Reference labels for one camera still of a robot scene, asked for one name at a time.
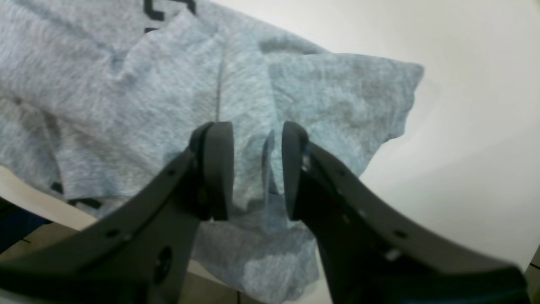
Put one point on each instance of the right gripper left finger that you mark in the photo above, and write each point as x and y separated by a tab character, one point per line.
140	253

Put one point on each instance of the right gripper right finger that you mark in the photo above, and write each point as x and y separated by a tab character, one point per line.
372	254

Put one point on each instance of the grey T-shirt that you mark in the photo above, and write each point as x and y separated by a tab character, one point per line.
97	96

